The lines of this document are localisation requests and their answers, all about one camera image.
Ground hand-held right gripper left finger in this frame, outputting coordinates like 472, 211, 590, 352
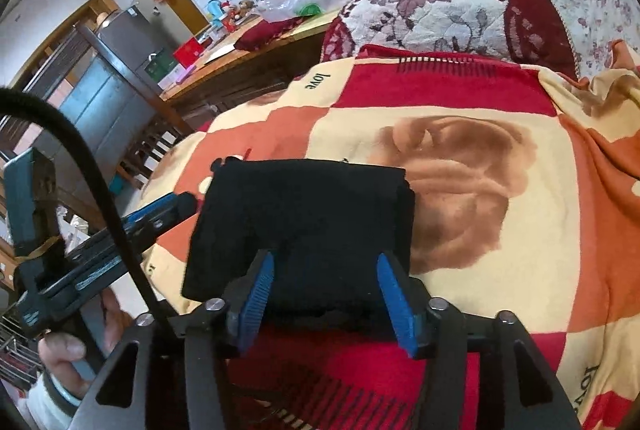
72, 249, 276, 430

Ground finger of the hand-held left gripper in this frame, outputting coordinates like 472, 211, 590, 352
121, 191, 199, 231
125, 215, 188, 257

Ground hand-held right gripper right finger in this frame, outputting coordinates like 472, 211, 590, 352
376, 252, 583, 430

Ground black pants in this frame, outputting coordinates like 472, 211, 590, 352
180, 157, 417, 343

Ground person's left forearm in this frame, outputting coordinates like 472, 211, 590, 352
14, 372, 85, 430

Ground person's left hand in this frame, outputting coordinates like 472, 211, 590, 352
37, 289, 136, 401

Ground wooden chair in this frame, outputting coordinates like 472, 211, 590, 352
117, 110, 193, 191

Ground blue-grey cabinet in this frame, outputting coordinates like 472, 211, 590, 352
37, 55, 161, 191

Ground printed fleece blanket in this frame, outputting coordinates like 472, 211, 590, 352
140, 39, 640, 430

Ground green box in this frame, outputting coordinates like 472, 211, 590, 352
145, 52, 176, 81

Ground red box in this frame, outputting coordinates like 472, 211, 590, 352
173, 39, 206, 67

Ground wooden table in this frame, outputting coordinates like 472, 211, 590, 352
160, 10, 341, 121

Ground grey refrigerator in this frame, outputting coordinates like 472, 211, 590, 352
97, 6, 168, 81

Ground dark red cloth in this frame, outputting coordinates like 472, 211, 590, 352
235, 17, 306, 52

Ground red and white floral cushion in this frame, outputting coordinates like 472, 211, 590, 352
322, 0, 581, 81

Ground white floral sofa cover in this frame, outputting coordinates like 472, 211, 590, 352
525, 0, 640, 76

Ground black cable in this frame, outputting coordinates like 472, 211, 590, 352
0, 87, 176, 341

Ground metal wire rack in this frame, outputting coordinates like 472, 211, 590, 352
0, 310, 46, 391

